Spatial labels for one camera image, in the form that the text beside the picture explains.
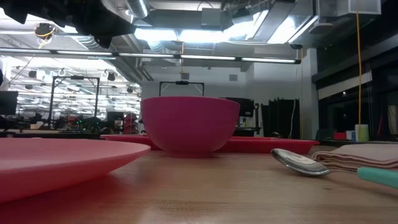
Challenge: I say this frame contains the magenta plastic bowl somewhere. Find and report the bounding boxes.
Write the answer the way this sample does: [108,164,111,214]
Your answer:
[140,96,241,158]

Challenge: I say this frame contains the pink plastic plate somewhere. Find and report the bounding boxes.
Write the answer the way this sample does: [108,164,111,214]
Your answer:
[0,138,152,205]

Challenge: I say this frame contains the red plastic tray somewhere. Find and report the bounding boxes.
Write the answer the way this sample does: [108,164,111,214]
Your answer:
[99,134,321,155]

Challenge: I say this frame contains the spoon with teal handle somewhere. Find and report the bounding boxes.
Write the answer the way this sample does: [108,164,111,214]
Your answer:
[270,147,398,190]

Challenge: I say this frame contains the beige cloth napkin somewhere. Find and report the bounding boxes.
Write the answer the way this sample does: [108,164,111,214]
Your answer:
[312,142,398,173]

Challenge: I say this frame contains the long LED light bar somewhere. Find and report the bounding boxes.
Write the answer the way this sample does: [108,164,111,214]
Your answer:
[0,47,302,65]

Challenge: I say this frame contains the red chair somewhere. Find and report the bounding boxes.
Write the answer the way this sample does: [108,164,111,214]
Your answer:
[123,112,139,135]

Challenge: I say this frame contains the grey ceiling box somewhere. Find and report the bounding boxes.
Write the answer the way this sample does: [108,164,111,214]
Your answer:
[201,7,223,27]

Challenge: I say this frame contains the black monitor on stand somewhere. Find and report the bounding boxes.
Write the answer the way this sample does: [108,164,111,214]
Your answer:
[238,97,256,118]

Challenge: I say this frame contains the black curtain panels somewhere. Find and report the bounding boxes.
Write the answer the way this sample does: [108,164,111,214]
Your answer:
[260,98,301,140]

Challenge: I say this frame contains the round ceiling speaker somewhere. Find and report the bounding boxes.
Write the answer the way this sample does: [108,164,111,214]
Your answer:
[308,21,334,35]

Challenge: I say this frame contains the white ceiling box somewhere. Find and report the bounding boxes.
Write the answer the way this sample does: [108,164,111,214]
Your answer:
[337,0,382,17]

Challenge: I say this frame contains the green and white cup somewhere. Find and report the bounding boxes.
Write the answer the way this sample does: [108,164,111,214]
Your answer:
[354,124,370,142]

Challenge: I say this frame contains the round silver air duct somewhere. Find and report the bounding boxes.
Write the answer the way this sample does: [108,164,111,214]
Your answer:
[124,0,150,19]

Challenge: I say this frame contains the coiled yellow ceiling cable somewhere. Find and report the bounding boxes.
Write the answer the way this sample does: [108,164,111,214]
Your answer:
[34,22,57,49]

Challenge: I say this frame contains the tall black gantry frame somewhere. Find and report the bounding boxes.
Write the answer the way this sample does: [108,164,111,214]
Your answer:
[49,75,101,129]

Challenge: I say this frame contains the black gantry frame with camera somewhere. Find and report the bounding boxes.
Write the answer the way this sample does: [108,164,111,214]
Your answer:
[159,80,205,98]

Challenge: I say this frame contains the yellow hanging cable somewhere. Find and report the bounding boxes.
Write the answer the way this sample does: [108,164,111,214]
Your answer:
[355,0,364,142]

